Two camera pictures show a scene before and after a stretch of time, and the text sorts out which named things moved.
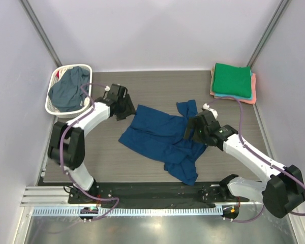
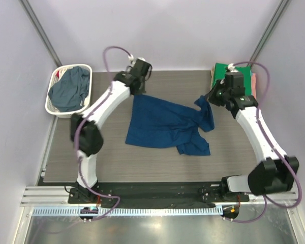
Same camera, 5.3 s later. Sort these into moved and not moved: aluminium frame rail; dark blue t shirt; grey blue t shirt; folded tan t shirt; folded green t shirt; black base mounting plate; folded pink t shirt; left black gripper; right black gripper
Moved: right black gripper; dark blue t shirt; left black gripper
Not moved: folded pink t shirt; folded green t shirt; black base mounting plate; grey blue t shirt; aluminium frame rail; folded tan t shirt
